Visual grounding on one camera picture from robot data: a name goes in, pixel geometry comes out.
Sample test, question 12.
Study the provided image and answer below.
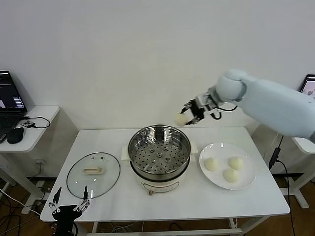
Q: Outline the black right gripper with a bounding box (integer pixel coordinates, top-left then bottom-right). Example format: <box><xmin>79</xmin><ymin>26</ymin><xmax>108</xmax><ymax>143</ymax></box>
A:
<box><xmin>181</xmin><ymin>99</ymin><xmax>221</xmax><ymax>126</ymax></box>

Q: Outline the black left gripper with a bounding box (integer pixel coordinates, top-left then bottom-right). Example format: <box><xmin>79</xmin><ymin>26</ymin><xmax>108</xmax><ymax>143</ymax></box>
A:
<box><xmin>49</xmin><ymin>185</ymin><xmax>91</xmax><ymax>236</ymax></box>

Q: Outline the white steamed baozi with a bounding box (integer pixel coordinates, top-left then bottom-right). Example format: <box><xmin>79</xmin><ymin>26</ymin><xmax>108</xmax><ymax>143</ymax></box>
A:
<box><xmin>222</xmin><ymin>168</ymin><xmax>240</xmax><ymax>184</ymax></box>
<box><xmin>204</xmin><ymin>157</ymin><xmax>219</xmax><ymax>172</ymax></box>
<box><xmin>173</xmin><ymin>112</ymin><xmax>189</xmax><ymax>127</ymax></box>
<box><xmin>227</xmin><ymin>156</ymin><xmax>245</xmax><ymax>171</ymax></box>

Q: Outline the glass lid with cream handle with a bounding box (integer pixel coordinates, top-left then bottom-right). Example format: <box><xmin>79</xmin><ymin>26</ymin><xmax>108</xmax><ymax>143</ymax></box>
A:
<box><xmin>66</xmin><ymin>152</ymin><xmax>121</xmax><ymax>199</ymax></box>

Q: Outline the stainless steel steamer basket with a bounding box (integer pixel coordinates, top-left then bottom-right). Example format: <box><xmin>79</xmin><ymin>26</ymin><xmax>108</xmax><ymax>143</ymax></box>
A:
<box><xmin>127</xmin><ymin>124</ymin><xmax>191</xmax><ymax>179</ymax></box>

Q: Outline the white floor power strip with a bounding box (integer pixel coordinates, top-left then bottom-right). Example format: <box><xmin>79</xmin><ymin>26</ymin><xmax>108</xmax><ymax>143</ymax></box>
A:
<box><xmin>36</xmin><ymin>181</ymin><xmax>53</xmax><ymax>198</ymax></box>

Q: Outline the white round plate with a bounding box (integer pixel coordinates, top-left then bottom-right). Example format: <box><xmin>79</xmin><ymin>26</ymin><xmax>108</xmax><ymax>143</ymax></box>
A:
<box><xmin>198</xmin><ymin>142</ymin><xmax>256</xmax><ymax>190</ymax></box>

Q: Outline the black computer mouse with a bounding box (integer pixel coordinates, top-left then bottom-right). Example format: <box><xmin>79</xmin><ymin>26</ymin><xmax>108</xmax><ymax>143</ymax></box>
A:
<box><xmin>6</xmin><ymin>127</ymin><xmax>25</xmax><ymax>145</ymax></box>

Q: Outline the white side desk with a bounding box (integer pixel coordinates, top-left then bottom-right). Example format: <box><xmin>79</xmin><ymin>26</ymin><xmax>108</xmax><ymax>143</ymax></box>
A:
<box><xmin>291</xmin><ymin>136</ymin><xmax>315</xmax><ymax>209</ymax></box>
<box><xmin>0</xmin><ymin>105</ymin><xmax>61</xmax><ymax>214</ymax></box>

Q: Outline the white work table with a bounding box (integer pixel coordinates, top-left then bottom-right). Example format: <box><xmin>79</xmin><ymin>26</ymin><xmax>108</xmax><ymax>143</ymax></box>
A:
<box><xmin>40</xmin><ymin>126</ymin><xmax>291</xmax><ymax>236</ymax></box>

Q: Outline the black open laptop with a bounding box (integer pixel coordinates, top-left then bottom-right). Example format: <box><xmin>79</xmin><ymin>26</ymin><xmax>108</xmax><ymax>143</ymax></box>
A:
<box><xmin>299</xmin><ymin>74</ymin><xmax>315</xmax><ymax>95</ymax></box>
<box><xmin>0</xmin><ymin>70</ymin><xmax>28</xmax><ymax>145</ymax></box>

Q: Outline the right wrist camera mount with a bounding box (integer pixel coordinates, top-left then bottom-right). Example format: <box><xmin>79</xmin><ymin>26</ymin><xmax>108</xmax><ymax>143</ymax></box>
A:
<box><xmin>195</xmin><ymin>93</ymin><xmax>215</xmax><ymax>106</ymax></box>

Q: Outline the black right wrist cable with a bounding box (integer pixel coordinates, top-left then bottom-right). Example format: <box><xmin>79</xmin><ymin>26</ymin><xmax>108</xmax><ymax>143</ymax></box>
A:
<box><xmin>210</xmin><ymin>103</ymin><xmax>238</xmax><ymax>120</ymax></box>

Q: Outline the tangled thin white cable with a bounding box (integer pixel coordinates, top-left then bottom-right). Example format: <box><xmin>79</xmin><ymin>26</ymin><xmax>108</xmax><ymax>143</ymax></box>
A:
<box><xmin>97</xmin><ymin>222</ymin><xmax>141</xmax><ymax>233</ymax></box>

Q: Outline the white floor cable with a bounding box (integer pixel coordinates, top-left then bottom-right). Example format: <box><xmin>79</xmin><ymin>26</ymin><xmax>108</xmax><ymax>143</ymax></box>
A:
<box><xmin>0</xmin><ymin>188</ymin><xmax>41</xmax><ymax>217</ymax></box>

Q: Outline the black floor cable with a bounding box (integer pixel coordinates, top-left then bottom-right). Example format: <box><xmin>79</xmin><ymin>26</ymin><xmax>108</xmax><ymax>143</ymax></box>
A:
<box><xmin>0</xmin><ymin>196</ymin><xmax>25</xmax><ymax>236</ymax></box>

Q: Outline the black hub cable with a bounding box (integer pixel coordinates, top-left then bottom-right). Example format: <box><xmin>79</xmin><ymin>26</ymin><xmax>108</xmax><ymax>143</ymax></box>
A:
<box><xmin>23</xmin><ymin>115</ymin><xmax>51</xmax><ymax>130</ymax></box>

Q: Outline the black cable with adapter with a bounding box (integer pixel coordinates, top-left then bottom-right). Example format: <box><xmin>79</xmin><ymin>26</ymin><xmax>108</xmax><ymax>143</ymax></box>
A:
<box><xmin>268</xmin><ymin>134</ymin><xmax>296</xmax><ymax>236</ymax></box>

